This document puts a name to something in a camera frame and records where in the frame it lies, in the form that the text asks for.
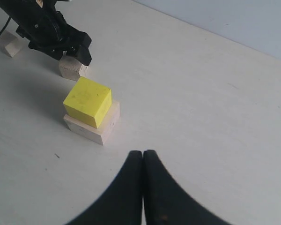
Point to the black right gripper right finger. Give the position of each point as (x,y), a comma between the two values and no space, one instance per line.
(165,202)

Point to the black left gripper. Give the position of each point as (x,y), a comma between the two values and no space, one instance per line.
(47,30)

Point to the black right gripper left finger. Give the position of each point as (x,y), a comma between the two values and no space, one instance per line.
(121,202)

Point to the medium brown wooden cube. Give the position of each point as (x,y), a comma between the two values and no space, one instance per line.
(72,69)

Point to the yellow cube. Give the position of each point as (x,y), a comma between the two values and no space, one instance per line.
(88,102)

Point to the large pale wooden cube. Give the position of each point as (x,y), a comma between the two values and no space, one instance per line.
(98,135)

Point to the small pale wooden cube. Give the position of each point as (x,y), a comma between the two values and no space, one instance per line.
(10,44)

